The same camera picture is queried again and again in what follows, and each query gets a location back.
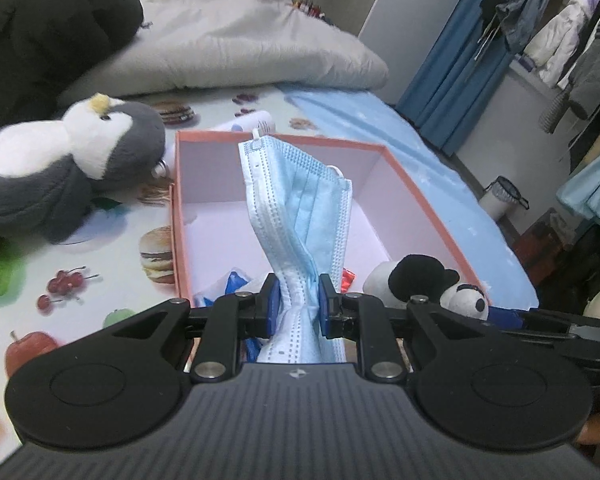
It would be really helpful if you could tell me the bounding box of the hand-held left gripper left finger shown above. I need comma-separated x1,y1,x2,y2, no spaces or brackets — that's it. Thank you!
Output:
102,272,281,383

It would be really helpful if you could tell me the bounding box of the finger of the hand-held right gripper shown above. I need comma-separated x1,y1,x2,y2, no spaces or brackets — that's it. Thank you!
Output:
487,305,531,331

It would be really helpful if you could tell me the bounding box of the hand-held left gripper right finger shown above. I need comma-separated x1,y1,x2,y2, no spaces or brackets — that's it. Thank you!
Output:
319,272,486,383

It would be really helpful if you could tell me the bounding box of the blue snack packet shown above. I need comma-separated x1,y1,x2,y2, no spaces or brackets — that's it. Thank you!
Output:
192,270,261,361

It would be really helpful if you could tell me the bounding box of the panda plush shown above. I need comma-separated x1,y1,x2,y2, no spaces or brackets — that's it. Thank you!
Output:
362,254,491,321

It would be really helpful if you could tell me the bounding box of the blue face mask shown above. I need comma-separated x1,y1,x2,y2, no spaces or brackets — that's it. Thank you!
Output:
237,135,353,365

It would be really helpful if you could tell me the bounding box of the pink cardboard box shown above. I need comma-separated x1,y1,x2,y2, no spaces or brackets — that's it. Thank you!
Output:
170,129,492,306

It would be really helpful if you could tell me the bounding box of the white trash bin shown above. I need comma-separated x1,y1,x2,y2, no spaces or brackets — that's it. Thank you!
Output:
479,176,530,222

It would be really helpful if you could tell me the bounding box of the hanging light blue cloth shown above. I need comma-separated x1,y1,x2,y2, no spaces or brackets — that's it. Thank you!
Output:
555,132,600,241

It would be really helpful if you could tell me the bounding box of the white bottle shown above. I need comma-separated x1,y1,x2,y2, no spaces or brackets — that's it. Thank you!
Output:
215,111,276,135

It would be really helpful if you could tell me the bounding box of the blue curtain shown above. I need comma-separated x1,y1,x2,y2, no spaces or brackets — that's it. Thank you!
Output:
396,0,518,158

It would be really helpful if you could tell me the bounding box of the hanging grey striped sweater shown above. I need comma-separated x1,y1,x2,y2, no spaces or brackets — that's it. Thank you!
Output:
567,0,600,121

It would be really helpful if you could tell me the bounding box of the grey penguin plush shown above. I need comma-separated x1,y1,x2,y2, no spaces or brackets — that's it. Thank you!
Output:
0,93,167,243

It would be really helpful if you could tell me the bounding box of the grey duvet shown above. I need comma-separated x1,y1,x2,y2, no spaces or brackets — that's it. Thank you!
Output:
57,0,391,106

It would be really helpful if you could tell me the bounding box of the hanging white jacket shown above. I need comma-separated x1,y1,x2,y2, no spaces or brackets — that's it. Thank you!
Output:
522,0,600,88

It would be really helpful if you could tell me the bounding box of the row of small colourful bottles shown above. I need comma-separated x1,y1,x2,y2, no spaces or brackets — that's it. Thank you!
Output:
292,0,326,18

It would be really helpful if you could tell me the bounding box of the grey wardrobe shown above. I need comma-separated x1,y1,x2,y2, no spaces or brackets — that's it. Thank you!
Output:
280,0,473,106

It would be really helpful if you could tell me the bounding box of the black jacket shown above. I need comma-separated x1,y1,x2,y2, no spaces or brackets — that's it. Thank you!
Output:
0,0,145,138

